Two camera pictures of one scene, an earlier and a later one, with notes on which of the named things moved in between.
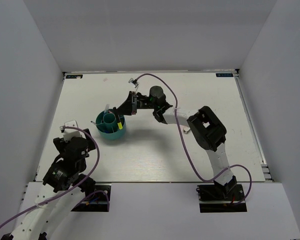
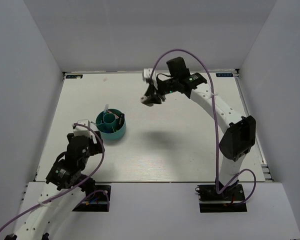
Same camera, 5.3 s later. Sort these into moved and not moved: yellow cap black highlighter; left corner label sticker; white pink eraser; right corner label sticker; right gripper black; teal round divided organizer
Moved: white pink eraser; yellow cap black highlighter; right gripper black
Not moved: teal round divided organizer; right corner label sticker; left corner label sticker
